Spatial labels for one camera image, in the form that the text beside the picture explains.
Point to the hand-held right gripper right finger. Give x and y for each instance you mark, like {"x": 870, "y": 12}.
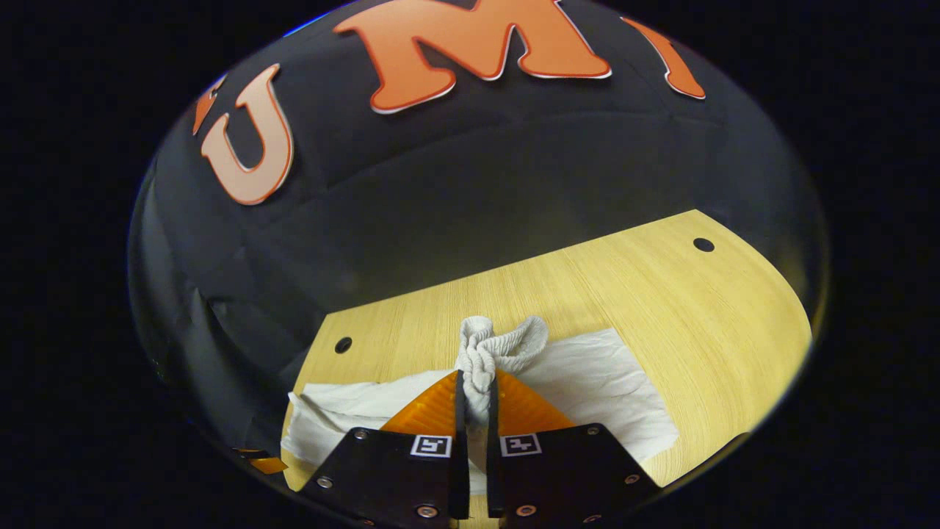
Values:
{"x": 565, "y": 474}

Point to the black backdrop cloth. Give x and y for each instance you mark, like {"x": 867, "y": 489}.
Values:
{"x": 440, "y": 191}

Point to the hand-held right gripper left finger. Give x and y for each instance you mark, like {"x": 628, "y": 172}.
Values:
{"x": 396, "y": 477}

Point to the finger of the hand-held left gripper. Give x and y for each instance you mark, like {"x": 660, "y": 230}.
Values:
{"x": 268, "y": 466}

